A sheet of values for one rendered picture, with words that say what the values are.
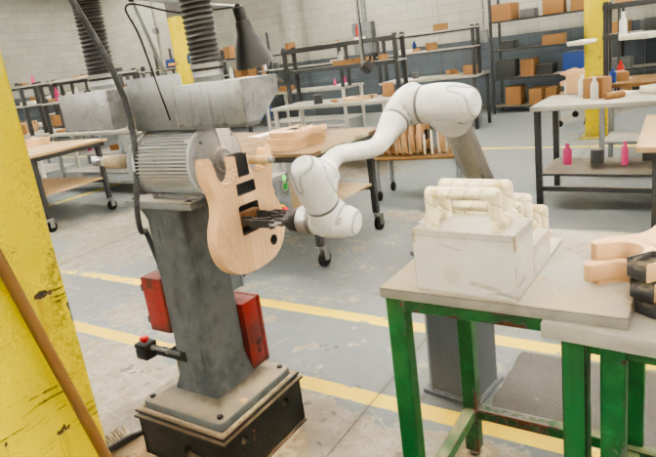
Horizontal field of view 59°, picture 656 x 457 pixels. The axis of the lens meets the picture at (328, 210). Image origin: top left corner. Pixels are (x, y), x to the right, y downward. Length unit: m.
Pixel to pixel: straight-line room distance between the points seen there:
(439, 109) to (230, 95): 0.68
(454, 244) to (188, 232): 1.09
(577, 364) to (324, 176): 0.80
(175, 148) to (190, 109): 0.23
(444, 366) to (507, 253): 1.34
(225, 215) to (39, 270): 0.73
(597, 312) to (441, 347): 1.31
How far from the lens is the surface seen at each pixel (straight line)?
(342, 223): 1.69
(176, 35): 12.08
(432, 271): 1.55
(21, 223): 1.27
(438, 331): 2.64
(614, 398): 1.57
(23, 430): 1.36
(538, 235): 1.67
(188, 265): 2.25
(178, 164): 2.11
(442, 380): 2.77
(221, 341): 2.42
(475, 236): 1.46
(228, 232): 1.88
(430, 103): 1.97
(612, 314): 1.46
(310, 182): 1.60
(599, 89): 5.44
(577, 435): 1.66
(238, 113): 1.80
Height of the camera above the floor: 1.58
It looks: 15 degrees down
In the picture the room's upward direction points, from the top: 8 degrees counter-clockwise
